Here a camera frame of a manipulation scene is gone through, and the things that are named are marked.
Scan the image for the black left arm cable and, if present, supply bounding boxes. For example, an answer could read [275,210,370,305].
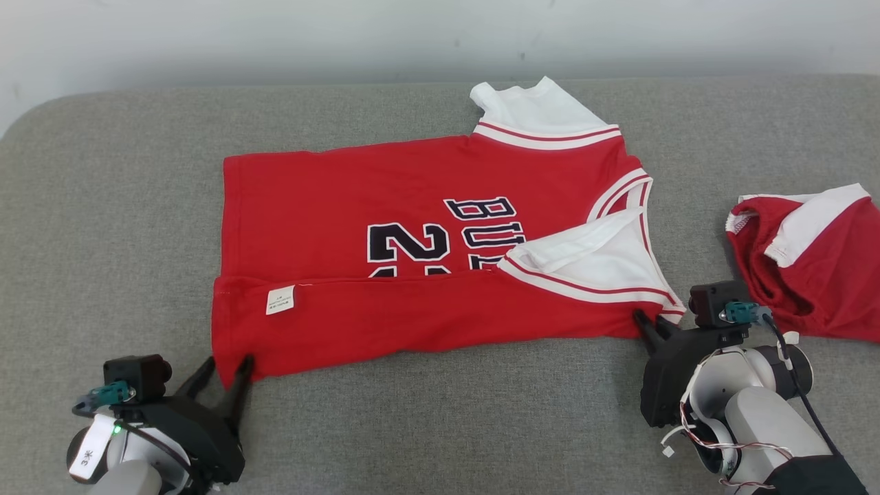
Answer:
[113,421,193,475]

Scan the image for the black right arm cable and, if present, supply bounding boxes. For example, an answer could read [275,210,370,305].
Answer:
[758,311,843,458]

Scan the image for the red jersey with white trim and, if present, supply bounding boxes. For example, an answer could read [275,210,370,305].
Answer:
[210,75,688,381]

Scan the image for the teal right camera connector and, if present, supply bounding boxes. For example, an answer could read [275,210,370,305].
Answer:
[718,300,776,327]

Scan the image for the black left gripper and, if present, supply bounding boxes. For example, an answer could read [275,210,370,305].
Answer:
[110,353,256,487]

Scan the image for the teal camera connector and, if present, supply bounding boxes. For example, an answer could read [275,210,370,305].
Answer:
[71,381,133,418]
[718,300,776,327]

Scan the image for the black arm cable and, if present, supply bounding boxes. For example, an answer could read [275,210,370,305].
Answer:
[113,421,193,475]
[758,311,843,458]

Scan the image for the white paper label tag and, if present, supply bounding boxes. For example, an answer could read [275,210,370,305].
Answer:
[68,412,117,481]

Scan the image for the red shorts with white stripe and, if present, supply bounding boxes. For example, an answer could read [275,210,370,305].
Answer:
[725,182,880,344]

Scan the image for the teal left camera connector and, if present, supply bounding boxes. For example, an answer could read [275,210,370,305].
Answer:
[71,381,133,418]

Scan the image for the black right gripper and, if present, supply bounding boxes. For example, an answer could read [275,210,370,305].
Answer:
[632,309,751,429]

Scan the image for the red white thin wire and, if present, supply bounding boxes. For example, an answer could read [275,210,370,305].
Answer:
[659,351,795,490]

